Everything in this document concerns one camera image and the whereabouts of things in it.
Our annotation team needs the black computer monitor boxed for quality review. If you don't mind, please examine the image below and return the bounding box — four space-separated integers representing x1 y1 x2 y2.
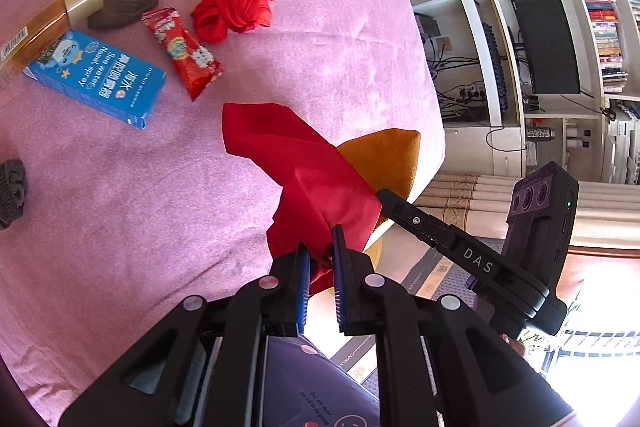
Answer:
511 0 582 96

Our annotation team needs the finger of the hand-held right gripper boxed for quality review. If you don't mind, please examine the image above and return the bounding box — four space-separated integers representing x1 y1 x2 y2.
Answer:
375 189 507 289

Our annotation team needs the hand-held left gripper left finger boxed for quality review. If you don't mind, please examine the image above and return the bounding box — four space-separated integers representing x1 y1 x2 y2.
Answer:
57 242 311 427

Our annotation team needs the white computer desk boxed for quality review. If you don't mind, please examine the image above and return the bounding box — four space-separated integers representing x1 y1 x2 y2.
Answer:
405 0 640 184

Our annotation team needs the small dark desk device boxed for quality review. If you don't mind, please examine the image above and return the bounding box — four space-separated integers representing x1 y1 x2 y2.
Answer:
415 13 441 36

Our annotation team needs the black keyboard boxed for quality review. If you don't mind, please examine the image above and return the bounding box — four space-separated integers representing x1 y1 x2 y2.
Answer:
481 22 510 114

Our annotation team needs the stack of beige patterned rolls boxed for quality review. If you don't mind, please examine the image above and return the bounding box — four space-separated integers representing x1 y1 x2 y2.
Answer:
415 173 640 253

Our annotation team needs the row of books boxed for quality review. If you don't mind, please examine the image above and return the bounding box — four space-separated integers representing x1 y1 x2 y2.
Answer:
582 0 630 94

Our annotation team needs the knotted red cloth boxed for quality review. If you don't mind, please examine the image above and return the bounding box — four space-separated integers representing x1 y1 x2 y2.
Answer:
190 0 276 46

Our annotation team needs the grey-brown knitted sock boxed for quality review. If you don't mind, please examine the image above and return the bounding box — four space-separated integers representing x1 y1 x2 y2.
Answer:
0 159 28 231

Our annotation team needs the gold cardboard box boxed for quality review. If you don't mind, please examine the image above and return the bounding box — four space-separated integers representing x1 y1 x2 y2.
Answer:
0 0 105 80

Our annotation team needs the long red snack packet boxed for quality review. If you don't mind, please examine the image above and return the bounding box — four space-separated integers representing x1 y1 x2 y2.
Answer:
141 7 224 102

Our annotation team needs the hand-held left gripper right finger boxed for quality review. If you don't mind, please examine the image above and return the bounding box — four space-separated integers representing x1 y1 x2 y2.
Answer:
332 226 577 427

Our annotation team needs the orange-brown cloth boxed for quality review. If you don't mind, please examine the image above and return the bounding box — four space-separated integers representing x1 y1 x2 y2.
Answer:
336 128 422 265

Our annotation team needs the blue cardboard box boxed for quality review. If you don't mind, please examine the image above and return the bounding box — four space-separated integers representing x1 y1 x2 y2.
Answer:
22 29 167 130

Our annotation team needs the dark purple printed bag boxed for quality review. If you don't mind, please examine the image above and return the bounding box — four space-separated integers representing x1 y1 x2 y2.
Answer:
265 334 382 427

